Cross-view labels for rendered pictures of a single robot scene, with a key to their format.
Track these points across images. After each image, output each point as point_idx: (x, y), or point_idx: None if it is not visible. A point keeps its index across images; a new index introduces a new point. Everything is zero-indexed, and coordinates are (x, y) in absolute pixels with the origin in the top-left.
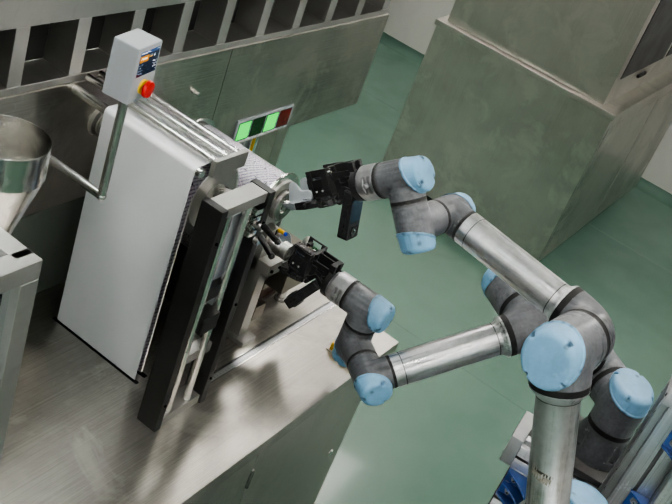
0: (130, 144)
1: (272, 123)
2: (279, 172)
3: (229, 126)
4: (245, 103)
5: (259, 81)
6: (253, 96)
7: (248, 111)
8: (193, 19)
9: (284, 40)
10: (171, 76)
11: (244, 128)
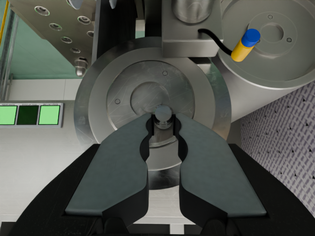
0: None
1: (3, 112)
2: None
3: (71, 123)
4: (54, 145)
5: (39, 167)
6: (43, 151)
7: (46, 134)
8: (130, 225)
9: (11, 211)
10: (179, 201)
11: (48, 117)
